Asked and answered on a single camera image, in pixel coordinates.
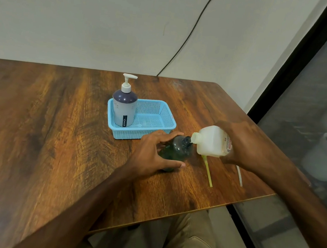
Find person's right hand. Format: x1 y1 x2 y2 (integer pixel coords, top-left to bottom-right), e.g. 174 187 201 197
210 118 280 175

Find person's left hand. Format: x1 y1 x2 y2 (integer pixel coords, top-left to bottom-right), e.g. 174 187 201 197
124 125 190 186

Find white pump head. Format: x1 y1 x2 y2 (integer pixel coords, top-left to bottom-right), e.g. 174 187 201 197
234 165 245 187

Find small dark green bottle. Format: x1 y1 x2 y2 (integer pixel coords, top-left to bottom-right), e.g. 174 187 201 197
156 132 194 175

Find large translucent bottle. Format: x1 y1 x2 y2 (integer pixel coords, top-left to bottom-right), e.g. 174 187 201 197
189 123 236 160

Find blue plastic basket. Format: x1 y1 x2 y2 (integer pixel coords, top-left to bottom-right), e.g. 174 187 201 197
103 94 180 147

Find dark green pump head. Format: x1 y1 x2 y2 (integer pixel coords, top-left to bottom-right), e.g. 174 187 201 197
198 155 217 188

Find small purple and white bottle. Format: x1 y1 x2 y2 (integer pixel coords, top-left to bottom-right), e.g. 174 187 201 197
109 72 141 129

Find person's left forearm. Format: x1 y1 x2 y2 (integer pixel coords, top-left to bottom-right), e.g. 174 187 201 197
13 153 138 248

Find person's right forearm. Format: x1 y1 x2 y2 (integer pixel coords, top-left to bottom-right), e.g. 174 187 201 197
243 151 327 248

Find person's beige trousers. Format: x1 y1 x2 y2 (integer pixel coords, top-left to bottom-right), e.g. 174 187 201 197
72 194 228 248

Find black cable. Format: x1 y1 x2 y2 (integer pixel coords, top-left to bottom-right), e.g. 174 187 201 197
156 0 220 83

